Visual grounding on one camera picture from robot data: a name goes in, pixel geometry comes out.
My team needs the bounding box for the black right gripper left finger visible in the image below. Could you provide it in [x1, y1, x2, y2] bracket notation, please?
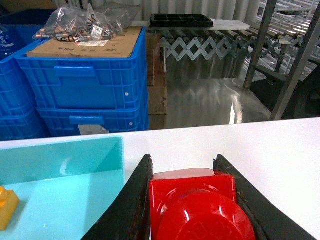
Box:
[82, 154, 153, 240]

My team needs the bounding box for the top middle blue crate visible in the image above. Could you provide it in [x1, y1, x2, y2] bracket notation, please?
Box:
[0, 25, 43, 117]

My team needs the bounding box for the plastic bag of batteries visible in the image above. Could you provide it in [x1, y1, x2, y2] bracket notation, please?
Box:
[32, 2, 142, 43]

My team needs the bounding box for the top right blue crate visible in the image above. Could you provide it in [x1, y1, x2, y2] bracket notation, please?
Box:
[15, 29, 148, 110]

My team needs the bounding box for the brown cardboard sheet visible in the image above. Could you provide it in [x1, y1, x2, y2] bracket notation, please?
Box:
[26, 26, 145, 59]

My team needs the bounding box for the brown cardboard box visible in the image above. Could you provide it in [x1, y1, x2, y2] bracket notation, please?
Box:
[146, 33, 168, 115]

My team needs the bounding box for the bottom right blue crate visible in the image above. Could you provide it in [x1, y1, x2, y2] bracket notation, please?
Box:
[37, 100, 149, 137]

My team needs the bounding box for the teal plastic tray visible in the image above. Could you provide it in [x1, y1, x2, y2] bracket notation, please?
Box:
[0, 136, 125, 240]

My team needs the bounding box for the clear water bottle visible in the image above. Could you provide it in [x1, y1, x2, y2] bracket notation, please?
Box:
[0, 25, 17, 61]

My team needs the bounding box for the bottom middle blue crate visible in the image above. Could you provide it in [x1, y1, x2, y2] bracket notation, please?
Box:
[0, 109, 51, 141]

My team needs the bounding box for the black compartment tray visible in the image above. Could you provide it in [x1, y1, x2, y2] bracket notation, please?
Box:
[149, 13, 214, 28]

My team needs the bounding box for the dark blue rear crate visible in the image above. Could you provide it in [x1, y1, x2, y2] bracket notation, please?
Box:
[0, 9, 55, 25]

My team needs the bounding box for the expandable roller conveyor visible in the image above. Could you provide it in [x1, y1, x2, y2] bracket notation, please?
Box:
[147, 27, 307, 61]

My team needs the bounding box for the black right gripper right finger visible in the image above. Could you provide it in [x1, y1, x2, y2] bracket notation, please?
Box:
[213, 154, 314, 240]

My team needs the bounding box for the red toy block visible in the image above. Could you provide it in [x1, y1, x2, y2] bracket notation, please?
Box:
[149, 168, 256, 240]

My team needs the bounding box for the yellow toy block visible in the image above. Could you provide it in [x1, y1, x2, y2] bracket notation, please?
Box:
[0, 186, 20, 232]

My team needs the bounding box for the steel shelf frame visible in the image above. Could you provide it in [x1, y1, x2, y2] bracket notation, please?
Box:
[242, 0, 320, 121]

